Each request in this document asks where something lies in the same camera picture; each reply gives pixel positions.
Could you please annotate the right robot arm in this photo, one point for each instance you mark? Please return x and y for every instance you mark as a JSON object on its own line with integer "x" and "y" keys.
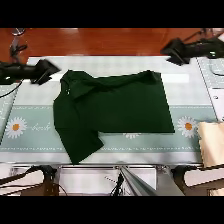
{"x": 207, "y": 48}

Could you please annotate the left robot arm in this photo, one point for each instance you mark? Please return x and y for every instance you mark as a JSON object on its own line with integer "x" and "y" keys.
{"x": 13, "y": 71}

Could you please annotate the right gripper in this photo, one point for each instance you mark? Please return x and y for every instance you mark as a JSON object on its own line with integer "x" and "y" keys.
{"x": 178, "y": 50}

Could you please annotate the beige garment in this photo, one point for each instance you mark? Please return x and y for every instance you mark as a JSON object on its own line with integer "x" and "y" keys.
{"x": 212, "y": 143}

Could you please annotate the silver frame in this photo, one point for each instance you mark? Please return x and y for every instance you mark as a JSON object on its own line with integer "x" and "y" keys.
{"x": 140, "y": 186}

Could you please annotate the dark green T-shirt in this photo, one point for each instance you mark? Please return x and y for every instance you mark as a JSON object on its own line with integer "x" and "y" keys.
{"x": 113, "y": 103}

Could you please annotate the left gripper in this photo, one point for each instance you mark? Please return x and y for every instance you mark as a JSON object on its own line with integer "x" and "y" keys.
{"x": 45, "y": 70}

